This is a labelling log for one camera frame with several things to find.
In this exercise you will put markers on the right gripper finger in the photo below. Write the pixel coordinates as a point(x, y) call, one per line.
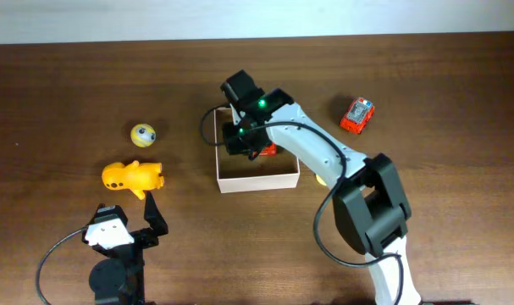
point(254, 153)
point(233, 139)

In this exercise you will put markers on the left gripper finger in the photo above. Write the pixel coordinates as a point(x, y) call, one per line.
point(104, 213)
point(153, 216)

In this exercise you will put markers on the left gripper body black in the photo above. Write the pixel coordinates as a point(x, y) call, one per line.
point(142, 238)

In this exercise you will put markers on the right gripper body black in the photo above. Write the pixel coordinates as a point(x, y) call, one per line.
point(257, 138)

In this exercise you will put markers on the red toy police car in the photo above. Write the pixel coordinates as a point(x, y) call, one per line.
point(358, 115)

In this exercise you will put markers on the red toy fire truck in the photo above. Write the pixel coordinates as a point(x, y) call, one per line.
point(269, 151)

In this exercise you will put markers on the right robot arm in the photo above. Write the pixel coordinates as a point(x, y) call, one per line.
point(369, 202)

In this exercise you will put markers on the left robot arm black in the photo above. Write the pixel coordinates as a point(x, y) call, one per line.
point(119, 278)

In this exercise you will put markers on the white cardboard box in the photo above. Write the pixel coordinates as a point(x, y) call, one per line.
point(236, 173)

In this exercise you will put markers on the orange toy dog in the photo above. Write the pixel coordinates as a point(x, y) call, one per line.
point(136, 177)

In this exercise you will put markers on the yellow wooden rattle drum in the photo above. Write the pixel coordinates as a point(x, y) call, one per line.
point(320, 180)

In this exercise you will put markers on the yellow face ball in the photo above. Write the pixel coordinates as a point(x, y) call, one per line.
point(143, 135)

